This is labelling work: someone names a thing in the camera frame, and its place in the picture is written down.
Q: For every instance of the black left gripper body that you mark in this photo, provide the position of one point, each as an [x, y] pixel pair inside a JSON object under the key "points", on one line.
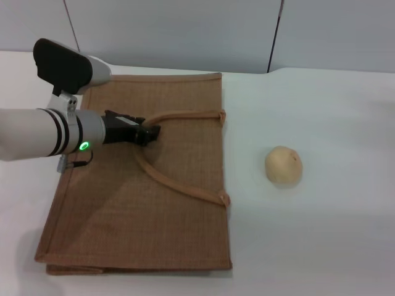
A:
{"points": [[118, 131]]}

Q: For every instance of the brown jute handbag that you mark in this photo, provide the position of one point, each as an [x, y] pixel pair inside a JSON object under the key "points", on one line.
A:
{"points": [[139, 216]]}

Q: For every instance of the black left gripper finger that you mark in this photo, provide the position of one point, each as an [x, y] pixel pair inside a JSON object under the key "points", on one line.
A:
{"points": [[139, 120], [148, 135]]}

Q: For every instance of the beige round potato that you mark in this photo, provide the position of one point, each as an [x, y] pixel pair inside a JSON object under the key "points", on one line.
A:
{"points": [[283, 165]]}

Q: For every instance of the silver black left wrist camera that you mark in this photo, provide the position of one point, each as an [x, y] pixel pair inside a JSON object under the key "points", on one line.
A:
{"points": [[64, 66]]}

